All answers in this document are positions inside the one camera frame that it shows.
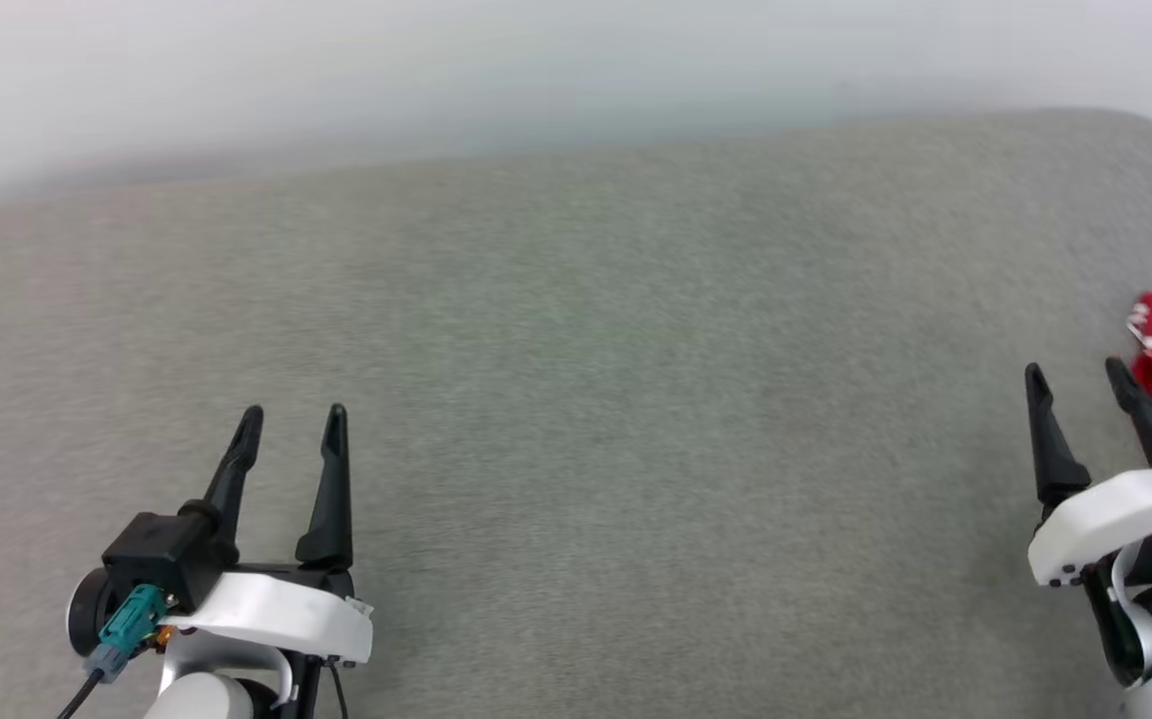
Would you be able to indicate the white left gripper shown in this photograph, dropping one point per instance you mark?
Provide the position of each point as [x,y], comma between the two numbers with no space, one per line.
[277,614]

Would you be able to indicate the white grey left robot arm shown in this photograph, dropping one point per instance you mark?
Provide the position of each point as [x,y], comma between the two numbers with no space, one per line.
[212,689]

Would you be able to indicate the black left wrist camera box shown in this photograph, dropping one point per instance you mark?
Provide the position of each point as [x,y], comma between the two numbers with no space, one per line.
[162,559]

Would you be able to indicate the grey fabric sofa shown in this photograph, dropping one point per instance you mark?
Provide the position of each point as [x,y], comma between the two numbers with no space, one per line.
[636,399]

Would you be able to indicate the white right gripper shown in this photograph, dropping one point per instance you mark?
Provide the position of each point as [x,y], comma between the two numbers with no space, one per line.
[1105,524]

